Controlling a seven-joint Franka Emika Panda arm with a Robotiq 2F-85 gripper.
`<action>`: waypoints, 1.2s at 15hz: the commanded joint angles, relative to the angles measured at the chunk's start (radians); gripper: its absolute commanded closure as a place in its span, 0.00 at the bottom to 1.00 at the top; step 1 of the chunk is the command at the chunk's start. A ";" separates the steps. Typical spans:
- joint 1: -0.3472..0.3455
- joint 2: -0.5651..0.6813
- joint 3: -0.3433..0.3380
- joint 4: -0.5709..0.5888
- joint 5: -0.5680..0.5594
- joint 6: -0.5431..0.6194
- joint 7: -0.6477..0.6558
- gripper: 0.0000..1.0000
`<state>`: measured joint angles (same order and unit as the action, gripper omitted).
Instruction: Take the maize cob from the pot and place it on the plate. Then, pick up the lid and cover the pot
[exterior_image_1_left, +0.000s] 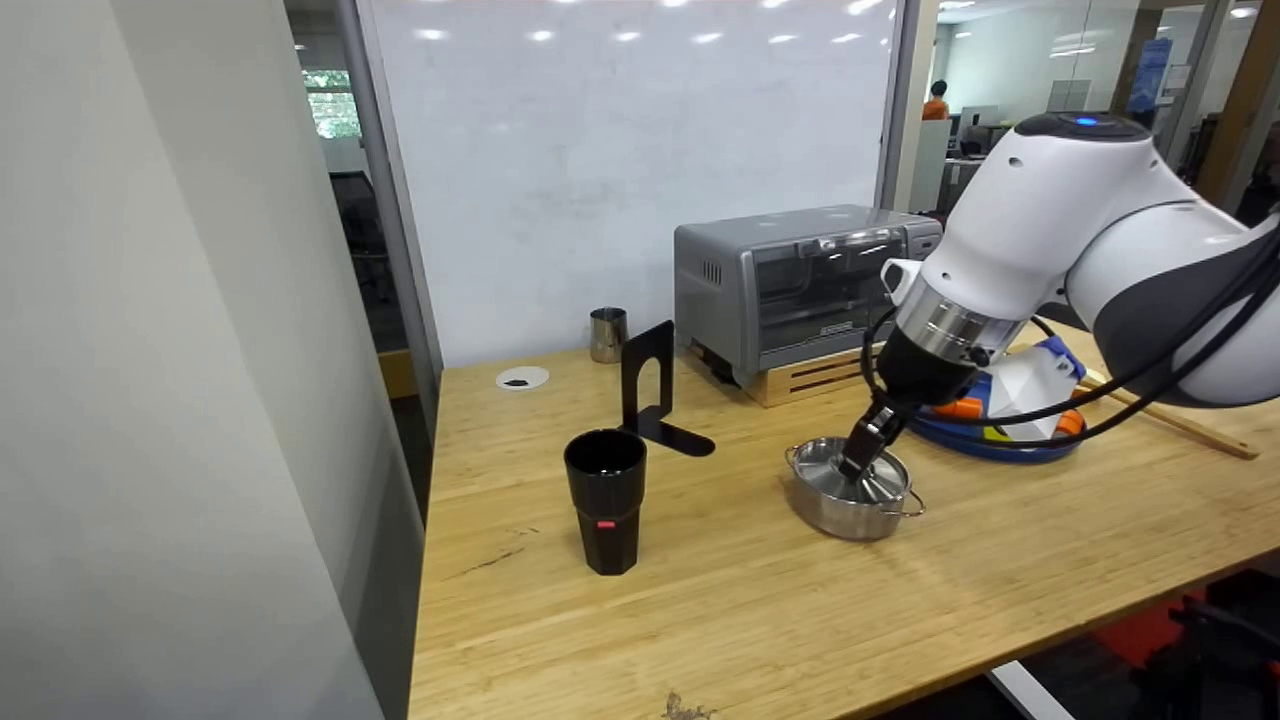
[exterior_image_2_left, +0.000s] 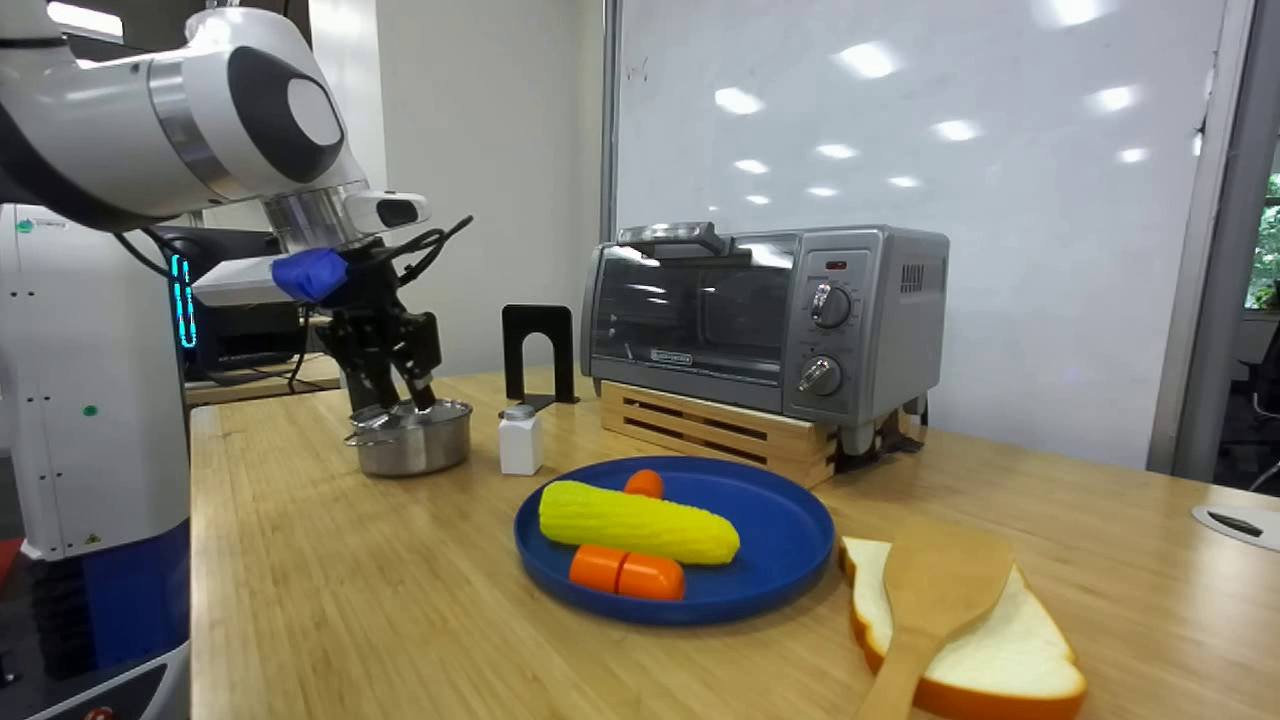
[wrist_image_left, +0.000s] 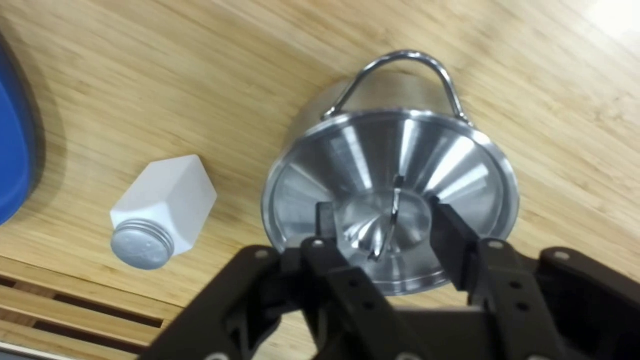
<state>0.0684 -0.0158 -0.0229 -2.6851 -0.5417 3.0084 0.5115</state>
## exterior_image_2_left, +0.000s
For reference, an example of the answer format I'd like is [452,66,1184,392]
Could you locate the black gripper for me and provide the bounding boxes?
[324,244,446,420]

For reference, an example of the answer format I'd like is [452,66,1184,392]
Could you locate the yellow maize cob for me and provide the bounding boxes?
[535,477,743,571]

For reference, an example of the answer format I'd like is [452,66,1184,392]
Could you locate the white and blue robot base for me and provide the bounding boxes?
[0,194,192,720]

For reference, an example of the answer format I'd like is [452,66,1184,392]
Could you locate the small steel pot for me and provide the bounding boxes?
[347,394,475,479]

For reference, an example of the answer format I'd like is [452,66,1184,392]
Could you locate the blue round plate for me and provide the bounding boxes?
[510,455,841,626]

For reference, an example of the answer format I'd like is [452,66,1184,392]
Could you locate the black metal bookend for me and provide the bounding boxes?
[498,302,579,405]

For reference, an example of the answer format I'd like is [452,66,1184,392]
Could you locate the white salt shaker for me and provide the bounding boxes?
[496,399,546,479]

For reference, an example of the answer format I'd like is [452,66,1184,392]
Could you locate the black computer with cyan light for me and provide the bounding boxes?
[155,220,337,384]

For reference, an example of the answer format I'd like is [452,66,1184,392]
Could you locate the short orange carrot piece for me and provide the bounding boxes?
[620,462,669,504]

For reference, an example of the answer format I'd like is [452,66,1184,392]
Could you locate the long orange carrot piece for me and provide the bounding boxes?
[562,541,687,602]

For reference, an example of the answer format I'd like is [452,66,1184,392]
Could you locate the wooden slatted stand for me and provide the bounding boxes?
[597,381,849,490]

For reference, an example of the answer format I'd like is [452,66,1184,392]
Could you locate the grey toaster oven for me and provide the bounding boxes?
[579,220,952,455]

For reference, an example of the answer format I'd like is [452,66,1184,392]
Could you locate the toy bread slice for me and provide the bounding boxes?
[837,531,1088,720]

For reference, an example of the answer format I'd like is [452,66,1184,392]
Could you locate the white disc with black pen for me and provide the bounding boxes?
[1187,496,1280,551]

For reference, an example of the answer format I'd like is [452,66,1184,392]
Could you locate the white wrist camera blue plug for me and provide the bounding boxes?
[192,244,354,310]

